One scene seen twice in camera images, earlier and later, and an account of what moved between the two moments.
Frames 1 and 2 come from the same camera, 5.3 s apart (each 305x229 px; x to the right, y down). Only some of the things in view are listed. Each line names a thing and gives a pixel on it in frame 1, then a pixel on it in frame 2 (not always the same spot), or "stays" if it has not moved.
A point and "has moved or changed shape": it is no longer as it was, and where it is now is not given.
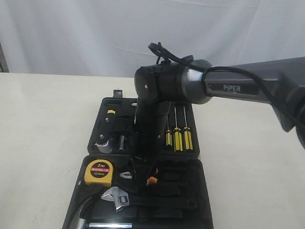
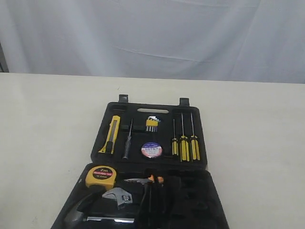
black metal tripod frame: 4,67 stays
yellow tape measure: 99,172 has moved or changed shape
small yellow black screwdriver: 168,136 to 175,146
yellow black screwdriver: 188,140 to 195,150
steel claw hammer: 78,223 to 76,220
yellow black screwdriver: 177,136 to 184,145
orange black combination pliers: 150,181 has moved or changed shape
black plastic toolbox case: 113,190 has moved or changed shape
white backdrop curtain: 110,38 stays
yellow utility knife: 111,111 has moved or changed shape
